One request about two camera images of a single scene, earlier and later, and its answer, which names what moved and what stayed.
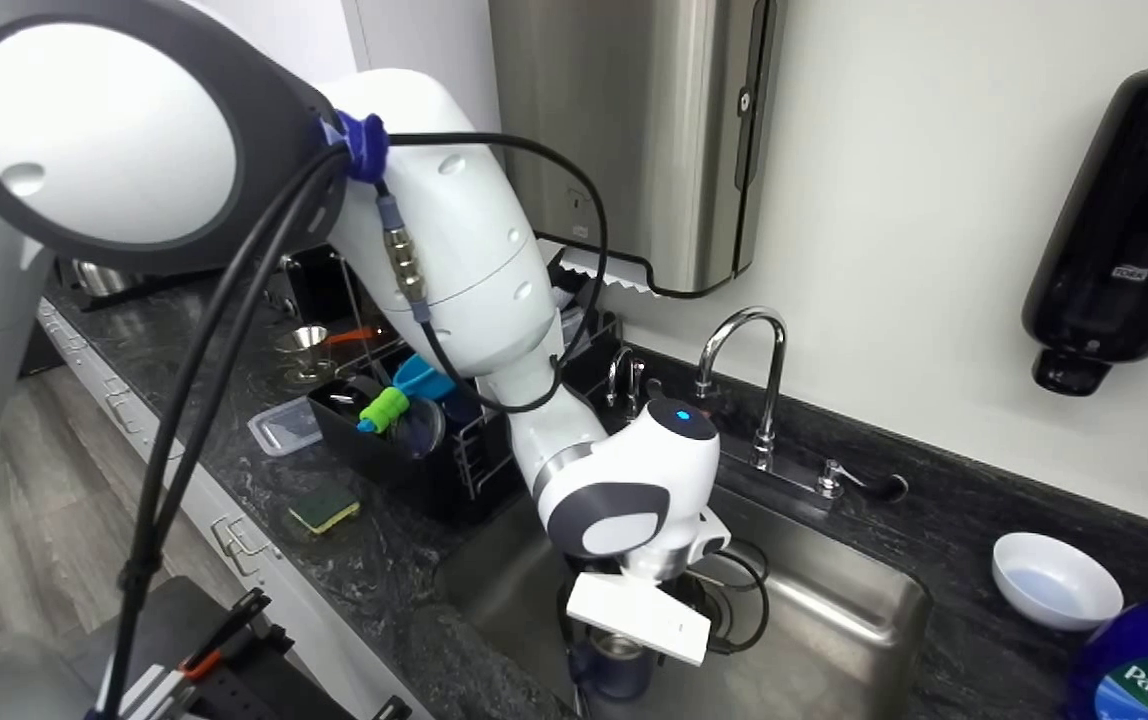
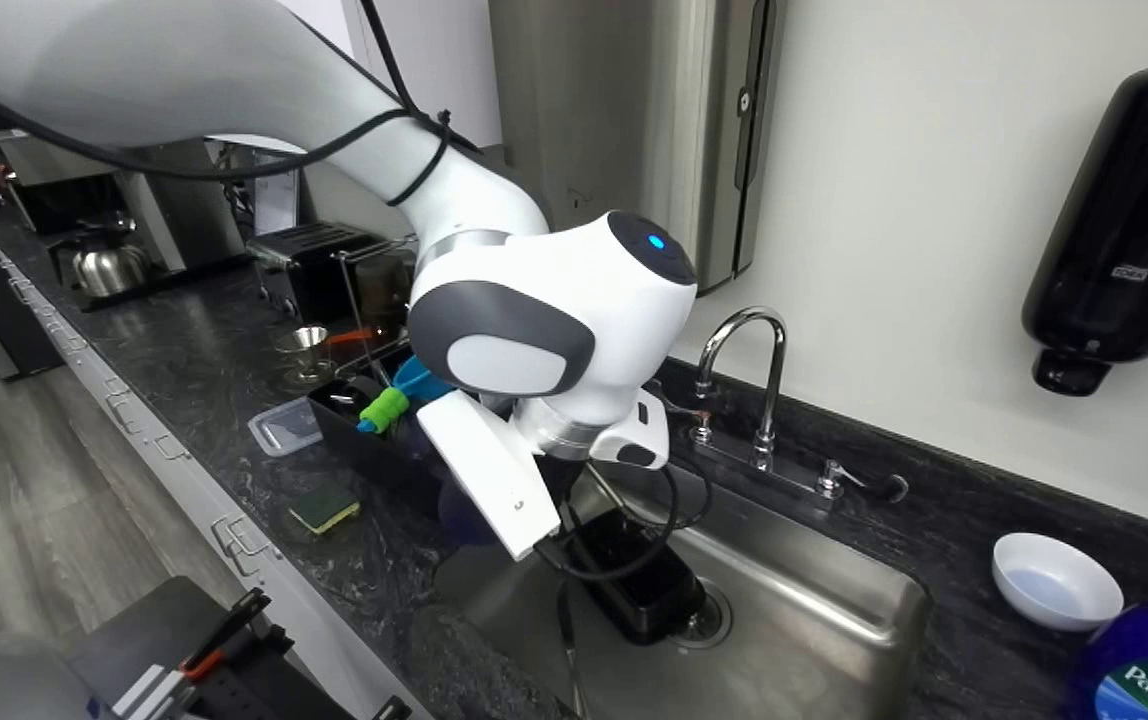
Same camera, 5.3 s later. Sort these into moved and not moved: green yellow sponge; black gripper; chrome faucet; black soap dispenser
Moved: black gripper
Not moved: chrome faucet; black soap dispenser; green yellow sponge
